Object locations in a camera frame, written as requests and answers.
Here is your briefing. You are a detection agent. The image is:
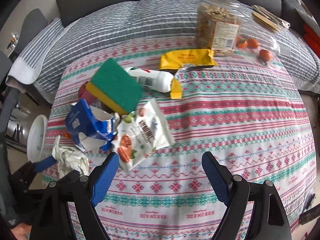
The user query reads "white paper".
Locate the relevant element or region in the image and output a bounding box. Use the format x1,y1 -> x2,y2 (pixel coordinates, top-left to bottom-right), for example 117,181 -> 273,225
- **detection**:
52,135 -> 89,179

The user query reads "torn blue carton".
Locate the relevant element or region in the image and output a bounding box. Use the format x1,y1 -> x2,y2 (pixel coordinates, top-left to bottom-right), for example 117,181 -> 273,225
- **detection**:
65,99 -> 118,153

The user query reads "white snack bag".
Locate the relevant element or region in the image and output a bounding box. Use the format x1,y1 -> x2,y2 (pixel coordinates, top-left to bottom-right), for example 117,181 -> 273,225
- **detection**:
112,99 -> 175,172

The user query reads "green yellow sponge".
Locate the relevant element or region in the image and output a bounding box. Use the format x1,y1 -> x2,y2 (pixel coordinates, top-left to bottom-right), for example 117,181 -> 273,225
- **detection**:
86,59 -> 142,115

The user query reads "yellow snack wrapper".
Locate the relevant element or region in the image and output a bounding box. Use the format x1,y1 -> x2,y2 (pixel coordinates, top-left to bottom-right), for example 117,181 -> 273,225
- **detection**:
155,49 -> 217,99

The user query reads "white trash bucket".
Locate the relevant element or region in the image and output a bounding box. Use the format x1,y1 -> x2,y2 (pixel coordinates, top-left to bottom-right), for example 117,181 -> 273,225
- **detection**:
27,115 -> 48,163

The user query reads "person's hand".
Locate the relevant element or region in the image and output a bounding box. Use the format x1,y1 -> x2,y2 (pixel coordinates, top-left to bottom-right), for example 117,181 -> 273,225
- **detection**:
11,223 -> 31,240

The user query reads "patterned handmade tablecloth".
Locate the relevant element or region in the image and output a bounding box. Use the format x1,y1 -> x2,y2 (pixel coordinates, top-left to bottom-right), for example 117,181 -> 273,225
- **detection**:
41,36 -> 318,240

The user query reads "grey striped quilt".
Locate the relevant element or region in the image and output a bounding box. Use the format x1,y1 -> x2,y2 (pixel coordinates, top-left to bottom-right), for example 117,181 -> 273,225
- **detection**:
6,0 -> 319,103

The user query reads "grey chair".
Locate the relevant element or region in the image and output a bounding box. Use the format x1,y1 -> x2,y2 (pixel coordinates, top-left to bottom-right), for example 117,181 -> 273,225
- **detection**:
1,8 -> 48,126

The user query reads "white plastic bottle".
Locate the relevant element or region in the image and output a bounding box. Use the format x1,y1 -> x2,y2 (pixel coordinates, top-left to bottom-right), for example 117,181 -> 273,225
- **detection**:
125,67 -> 174,93

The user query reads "orange tomato right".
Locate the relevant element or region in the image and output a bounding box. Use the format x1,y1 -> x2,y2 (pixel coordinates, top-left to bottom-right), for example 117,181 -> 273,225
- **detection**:
259,49 -> 273,62

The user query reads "orange tomato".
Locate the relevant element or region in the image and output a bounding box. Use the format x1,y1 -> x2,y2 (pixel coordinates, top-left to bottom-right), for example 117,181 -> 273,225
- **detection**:
259,49 -> 273,62
235,36 -> 248,49
247,38 -> 259,49

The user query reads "orange tomato middle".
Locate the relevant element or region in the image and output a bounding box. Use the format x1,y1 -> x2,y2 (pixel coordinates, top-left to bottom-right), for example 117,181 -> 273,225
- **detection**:
247,38 -> 259,49

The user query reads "orange tomato left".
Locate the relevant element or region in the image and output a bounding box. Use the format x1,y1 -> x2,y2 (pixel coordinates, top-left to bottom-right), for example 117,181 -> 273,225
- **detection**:
235,36 -> 248,49

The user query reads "clear jar with wooden lid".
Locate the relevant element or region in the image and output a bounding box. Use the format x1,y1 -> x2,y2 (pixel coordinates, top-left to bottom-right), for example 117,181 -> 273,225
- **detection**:
234,4 -> 291,66

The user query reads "red cushion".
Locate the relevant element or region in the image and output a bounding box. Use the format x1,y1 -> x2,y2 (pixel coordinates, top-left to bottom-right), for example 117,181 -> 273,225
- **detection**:
303,23 -> 320,57

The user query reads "clear jar of nuts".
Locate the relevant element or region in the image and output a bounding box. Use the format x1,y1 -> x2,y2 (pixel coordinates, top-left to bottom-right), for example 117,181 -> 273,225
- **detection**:
195,0 -> 244,56

